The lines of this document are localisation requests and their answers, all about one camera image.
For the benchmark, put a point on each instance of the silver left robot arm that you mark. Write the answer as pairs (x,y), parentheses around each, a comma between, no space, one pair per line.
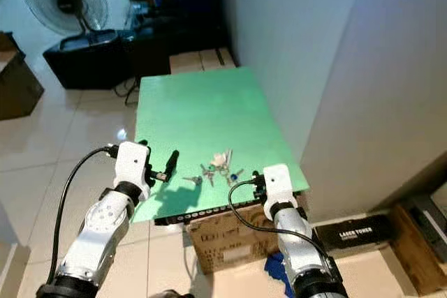
(105,225)

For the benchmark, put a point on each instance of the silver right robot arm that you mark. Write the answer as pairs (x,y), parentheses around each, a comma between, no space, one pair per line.
(300,249)

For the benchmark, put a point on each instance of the small single silver key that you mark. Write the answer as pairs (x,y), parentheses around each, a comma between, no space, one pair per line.
(193,180)

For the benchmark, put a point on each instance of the key bunch with white tag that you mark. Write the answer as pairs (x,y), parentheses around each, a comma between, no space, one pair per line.
(222,160)

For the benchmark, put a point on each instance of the black power strip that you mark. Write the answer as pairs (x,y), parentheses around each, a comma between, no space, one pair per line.
(195,215)

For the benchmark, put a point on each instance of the green table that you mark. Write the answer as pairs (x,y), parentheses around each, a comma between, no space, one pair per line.
(209,116)

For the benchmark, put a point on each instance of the printed brown cardboard box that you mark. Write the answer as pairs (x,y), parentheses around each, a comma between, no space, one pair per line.
(223,242)

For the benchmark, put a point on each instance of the blue cloth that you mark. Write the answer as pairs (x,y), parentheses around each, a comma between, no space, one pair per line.
(276,277)

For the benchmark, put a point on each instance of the black storage case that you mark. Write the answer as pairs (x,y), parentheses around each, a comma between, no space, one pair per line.
(87,64)

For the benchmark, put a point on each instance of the tan taped cardboard box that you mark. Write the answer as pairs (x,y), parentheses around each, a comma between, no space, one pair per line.
(202,61)

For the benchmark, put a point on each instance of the black laser toner box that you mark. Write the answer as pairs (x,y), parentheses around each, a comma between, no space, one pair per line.
(356,232)

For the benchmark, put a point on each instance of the dark desk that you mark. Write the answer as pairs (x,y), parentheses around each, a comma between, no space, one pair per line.
(181,29)

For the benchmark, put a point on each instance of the open brown cardboard box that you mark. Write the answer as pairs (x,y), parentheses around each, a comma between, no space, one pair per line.
(19,88)

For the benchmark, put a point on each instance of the brown wooden crate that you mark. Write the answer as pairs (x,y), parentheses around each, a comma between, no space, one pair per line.
(419,249)

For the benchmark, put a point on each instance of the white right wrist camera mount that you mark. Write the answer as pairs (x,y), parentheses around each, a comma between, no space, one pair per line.
(279,188)

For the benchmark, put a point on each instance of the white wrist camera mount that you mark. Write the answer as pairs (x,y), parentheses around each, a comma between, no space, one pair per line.
(133,165)
(279,188)

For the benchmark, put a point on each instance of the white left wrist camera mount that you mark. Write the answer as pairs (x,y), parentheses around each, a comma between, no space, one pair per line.
(133,165)

